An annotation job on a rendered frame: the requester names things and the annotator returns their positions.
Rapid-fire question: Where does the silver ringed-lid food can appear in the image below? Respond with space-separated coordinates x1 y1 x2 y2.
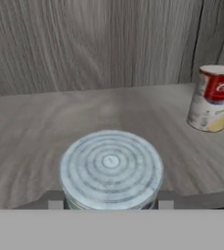
59 129 165 211

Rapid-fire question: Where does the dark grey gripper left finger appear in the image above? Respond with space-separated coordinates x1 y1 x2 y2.
15 189 66 211

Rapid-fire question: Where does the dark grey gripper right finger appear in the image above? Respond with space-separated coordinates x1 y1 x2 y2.
156 189 224 211

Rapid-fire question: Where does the red and white soup can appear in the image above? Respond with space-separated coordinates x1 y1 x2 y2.
186 64 224 134

